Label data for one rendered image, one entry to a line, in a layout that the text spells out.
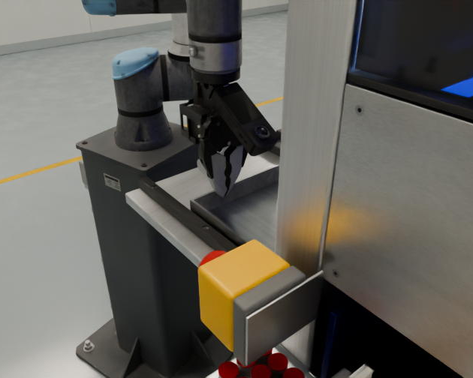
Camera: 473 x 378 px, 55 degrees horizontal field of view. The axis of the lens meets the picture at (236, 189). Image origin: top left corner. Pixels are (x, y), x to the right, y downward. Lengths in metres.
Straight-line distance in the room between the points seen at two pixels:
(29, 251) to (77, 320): 0.53
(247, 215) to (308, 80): 0.42
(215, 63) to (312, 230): 0.31
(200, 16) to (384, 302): 0.42
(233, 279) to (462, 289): 0.18
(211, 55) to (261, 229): 0.27
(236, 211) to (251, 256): 0.33
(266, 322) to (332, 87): 0.20
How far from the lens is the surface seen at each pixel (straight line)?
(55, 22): 5.85
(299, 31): 0.37
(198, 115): 0.69
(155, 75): 1.14
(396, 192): 0.35
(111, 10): 0.74
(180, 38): 1.13
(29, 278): 2.13
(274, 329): 0.43
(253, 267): 0.42
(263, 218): 0.75
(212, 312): 0.44
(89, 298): 1.95
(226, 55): 0.65
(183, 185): 0.85
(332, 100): 0.36
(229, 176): 0.74
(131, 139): 1.19
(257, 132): 0.64
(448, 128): 0.31
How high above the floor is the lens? 1.31
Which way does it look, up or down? 31 degrees down
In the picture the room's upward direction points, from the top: straight up
